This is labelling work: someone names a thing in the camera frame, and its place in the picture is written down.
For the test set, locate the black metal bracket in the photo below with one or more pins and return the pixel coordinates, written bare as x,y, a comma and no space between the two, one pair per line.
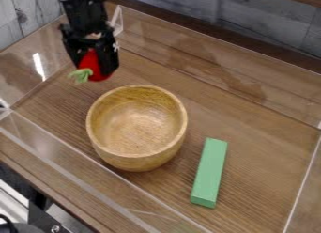
41,219

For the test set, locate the green rectangular block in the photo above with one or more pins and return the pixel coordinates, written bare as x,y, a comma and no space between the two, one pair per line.
210,172

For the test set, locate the wooden bowl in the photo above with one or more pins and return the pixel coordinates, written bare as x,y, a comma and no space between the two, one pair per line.
137,125

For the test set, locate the red plush strawberry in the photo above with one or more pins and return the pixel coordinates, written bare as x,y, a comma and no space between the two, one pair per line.
89,71

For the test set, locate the clear acrylic corner bracket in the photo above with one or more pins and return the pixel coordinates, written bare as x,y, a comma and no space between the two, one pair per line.
117,22

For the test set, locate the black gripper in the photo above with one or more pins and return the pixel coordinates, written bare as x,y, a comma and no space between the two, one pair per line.
89,31

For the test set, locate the clear acrylic tray walls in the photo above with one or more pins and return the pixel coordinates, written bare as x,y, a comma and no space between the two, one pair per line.
198,141

